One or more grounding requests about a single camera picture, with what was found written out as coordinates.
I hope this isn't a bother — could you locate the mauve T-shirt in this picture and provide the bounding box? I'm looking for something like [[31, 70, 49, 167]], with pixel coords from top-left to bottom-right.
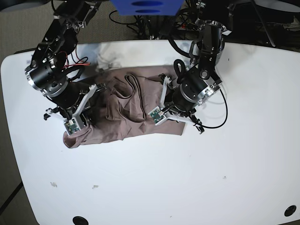
[[63, 66, 185, 149]]

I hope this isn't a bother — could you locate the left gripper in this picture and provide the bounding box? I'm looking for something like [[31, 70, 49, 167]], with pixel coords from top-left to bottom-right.
[[158, 74, 203, 134]]

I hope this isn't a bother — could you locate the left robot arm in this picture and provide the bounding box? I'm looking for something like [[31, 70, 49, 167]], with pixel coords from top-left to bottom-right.
[[149, 0, 300, 133]]

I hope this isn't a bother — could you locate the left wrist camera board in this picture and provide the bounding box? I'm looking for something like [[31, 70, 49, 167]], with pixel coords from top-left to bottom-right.
[[148, 106, 167, 126]]

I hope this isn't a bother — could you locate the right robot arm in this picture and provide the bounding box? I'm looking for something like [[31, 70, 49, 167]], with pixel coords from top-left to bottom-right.
[[25, 0, 102, 133]]

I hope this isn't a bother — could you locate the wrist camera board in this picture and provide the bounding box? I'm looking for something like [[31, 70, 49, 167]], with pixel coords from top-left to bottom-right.
[[64, 116, 85, 135], [148, 106, 167, 126]]

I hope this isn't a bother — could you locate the black power strip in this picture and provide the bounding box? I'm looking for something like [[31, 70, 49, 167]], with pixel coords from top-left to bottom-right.
[[175, 22, 198, 31]]

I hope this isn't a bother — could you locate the black table grommet right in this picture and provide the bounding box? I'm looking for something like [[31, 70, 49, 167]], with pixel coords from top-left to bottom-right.
[[284, 205, 297, 217]]

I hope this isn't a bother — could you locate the black table grommet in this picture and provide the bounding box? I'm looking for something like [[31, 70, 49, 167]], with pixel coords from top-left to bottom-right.
[[72, 216, 89, 225], [284, 205, 297, 217]]

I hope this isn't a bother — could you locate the black table grommet left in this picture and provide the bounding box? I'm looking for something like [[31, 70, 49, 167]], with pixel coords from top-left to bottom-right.
[[72, 216, 89, 225]]

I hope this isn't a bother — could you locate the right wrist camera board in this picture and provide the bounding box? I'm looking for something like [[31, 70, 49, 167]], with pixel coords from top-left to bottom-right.
[[64, 116, 85, 135]]

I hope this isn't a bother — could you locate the blue plastic mount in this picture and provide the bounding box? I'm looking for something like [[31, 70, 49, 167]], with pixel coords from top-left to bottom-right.
[[111, 0, 184, 16]]

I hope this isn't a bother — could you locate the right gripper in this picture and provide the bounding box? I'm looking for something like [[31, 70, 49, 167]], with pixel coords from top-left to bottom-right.
[[43, 83, 106, 128]]

